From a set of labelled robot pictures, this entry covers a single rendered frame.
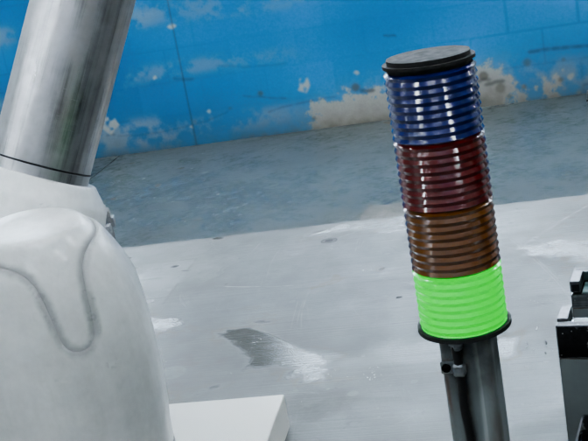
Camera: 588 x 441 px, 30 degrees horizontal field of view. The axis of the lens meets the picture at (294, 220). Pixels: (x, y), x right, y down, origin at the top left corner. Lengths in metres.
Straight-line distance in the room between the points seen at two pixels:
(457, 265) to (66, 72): 0.50
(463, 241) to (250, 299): 0.87
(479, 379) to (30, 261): 0.36
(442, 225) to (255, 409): 0.48
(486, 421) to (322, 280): 0.82
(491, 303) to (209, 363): 0.69
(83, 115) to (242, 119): 5.55
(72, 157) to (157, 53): 5.59
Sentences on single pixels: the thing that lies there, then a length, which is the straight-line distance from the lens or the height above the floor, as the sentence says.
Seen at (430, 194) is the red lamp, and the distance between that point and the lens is 0.70.
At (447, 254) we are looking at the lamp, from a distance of 0.71.
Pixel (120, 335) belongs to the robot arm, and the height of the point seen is 1.02.
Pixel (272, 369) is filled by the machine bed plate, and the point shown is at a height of 0.80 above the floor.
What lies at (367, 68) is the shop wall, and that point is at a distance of 6.45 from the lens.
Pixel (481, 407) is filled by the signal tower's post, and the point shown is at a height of 0.97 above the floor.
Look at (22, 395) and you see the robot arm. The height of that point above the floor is 0.99.
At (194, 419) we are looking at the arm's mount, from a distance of 1.15.
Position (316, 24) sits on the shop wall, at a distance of 6.44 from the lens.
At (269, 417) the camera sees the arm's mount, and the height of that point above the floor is 0.84.
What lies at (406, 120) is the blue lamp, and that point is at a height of 1.18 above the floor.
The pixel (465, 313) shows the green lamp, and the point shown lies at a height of 1.05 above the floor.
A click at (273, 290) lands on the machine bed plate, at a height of 0.80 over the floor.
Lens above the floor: 1.33
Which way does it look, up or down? 16 degrees down
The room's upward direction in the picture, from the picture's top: 10 degrees counter-clockwise
